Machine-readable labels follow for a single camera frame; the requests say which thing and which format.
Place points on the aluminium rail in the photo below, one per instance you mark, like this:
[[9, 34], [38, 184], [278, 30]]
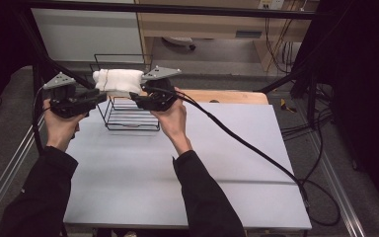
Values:
[[342, 197], [3, 181]]

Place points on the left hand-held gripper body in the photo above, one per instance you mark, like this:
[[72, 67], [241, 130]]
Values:
[[67, 103]]

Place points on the black metal frame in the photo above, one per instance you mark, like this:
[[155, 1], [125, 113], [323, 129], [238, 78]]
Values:
[[177, 9]]

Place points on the person's right hand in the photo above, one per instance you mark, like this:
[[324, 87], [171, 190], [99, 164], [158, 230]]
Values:
[[174, 123]]

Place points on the wooden desk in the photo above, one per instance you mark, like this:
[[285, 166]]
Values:
[[204, 24]]

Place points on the yellow and black tape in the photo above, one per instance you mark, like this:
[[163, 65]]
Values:
[[288, 106]]

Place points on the white power strip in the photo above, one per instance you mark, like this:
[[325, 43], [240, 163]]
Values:
[[271, 4]]

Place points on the white cloth with coloured stitching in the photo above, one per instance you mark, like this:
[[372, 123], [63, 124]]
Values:
[[120, 81]]

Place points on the black curtain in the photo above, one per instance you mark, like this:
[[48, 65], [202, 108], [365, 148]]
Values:
[[0, 42], [365, 82]]

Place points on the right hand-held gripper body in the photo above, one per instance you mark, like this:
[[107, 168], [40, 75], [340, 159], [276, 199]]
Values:
[[161, 95]]

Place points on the white cabinet panel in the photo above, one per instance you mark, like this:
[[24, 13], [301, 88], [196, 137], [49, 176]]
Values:
[[85, 36]]

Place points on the grey flat device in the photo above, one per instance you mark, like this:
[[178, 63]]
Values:
[[177, 40]]

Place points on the light wooden board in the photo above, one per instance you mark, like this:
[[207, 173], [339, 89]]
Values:
[[237, 97]]

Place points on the person's left hand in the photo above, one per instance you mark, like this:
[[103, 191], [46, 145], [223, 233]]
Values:
[[60, 130]]

